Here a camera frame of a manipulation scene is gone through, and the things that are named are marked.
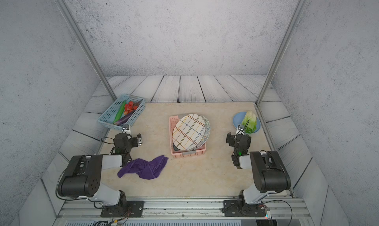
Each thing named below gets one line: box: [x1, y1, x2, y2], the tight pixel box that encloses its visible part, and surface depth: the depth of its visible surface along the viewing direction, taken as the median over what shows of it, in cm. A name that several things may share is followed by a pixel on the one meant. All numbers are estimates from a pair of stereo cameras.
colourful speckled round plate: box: [190, 115, 211, 151], surface depth 93 cm
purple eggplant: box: [115, 108, 137, 125], surface depth 109 cm
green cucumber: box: [113, 100, 126, 125], surface depth 116 cm
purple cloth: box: [116, 154, 169, 181], surface depth 86 cm
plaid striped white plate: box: [172, 113, 206, 151], surface depth 97 cm
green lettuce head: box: [241, 110, 257, 134], surface depth 104 cm
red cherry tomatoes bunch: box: [123, 101, 138, 115], surface depth 116 cm
